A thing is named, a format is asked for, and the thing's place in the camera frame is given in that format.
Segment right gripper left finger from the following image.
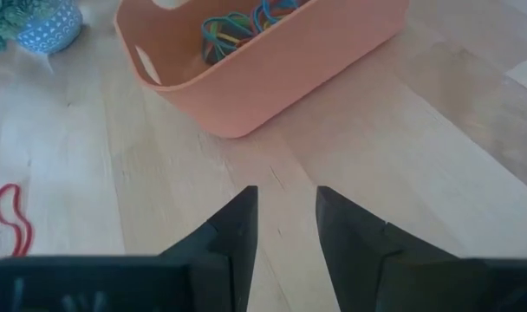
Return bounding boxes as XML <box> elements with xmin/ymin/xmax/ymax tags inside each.
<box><xmin>159</xmin><ymin>185</ymin><xmax>259</xmax><ymax>312</ymax></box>

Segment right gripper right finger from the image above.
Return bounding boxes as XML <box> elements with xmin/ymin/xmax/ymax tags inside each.
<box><xmin>315</xmin><ymin>185</ymin><xmax>464</xmax><ymax>312</ymax></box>

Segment long yellow rubber band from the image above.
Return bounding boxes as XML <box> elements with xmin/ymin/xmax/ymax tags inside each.
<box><xmin>214</xmin><ymin>29</ymin><xmax>246</xmax><ymax>45</ymax></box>

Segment teal rubber band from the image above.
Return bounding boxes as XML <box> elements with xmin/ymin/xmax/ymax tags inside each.
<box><xmin>201</xmin><ymin>11</ymin><xmax>259</xmax><ymax>62</ymax></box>

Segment green rubber band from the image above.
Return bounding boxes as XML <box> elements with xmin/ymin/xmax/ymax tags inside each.
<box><xmin>209</xmin><ymin>12</ymin><xmax>254</xmax><ymax>60</ymax></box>

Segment orange plastic bin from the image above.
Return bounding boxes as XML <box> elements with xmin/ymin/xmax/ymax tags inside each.
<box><xmin>114</xmin><ymin>0</ymin><xmax>410</xmax><ymax>140</ymax></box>

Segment long red rubber band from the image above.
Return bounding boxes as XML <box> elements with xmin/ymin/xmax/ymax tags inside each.
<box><xmin>0</xmin><ymin>183</ymin><xmax>34</xmax><ymax>257</ymax></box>

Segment green succulent in blue pot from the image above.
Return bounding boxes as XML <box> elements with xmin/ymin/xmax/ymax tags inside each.
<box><xmin>0</xmin><ymin>0</ymin><xmax>83</xmax><ymax>55</ymax></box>

